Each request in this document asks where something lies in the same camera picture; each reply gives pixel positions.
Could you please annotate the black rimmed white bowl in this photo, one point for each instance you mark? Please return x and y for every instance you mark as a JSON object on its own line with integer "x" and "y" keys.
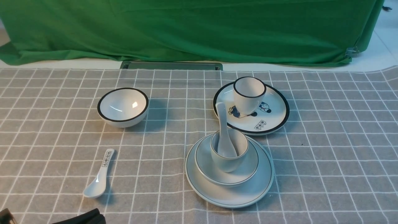
{"x": 123, "y": 107}

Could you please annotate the plain white spoon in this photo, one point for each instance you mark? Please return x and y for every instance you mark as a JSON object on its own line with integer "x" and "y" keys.
{"x": 225, "y": 145}

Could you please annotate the pale green rimmed bowl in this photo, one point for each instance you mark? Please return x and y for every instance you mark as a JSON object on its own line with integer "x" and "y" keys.
{"x": 208, "y": 169}

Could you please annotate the pale green rimmed cup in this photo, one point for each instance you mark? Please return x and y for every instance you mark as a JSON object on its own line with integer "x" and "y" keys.
{"x": 241, "y": 145}

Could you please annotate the white spoon with print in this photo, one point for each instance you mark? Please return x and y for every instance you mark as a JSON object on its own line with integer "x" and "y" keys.
{"x": 98, "y": 186}

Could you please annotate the black rimmed white cup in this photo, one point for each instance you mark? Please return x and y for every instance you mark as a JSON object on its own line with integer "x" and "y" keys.
{"x": 248, "y": 94}

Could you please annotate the black rimmed decorated plate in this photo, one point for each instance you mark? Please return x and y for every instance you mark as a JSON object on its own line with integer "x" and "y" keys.
{"x": 272, "y": 113}

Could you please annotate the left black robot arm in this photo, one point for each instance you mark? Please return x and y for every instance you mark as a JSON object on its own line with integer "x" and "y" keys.
{"x": 90, "y": 217}

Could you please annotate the grey checked tablecloth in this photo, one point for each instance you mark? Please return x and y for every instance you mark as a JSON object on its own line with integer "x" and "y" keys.
{"x": 335, "y": 158}

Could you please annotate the green backdrop cloth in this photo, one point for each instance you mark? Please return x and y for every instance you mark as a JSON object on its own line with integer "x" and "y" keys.
{"x": 310, "y": 33}

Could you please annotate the pale green rimmed plate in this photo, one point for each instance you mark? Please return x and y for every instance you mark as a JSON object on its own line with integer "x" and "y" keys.
{"x": 241, "y": 196}

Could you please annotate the metal backdrop clip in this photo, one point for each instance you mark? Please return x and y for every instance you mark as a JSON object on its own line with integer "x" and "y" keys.
{"x": 352, "y": 52}

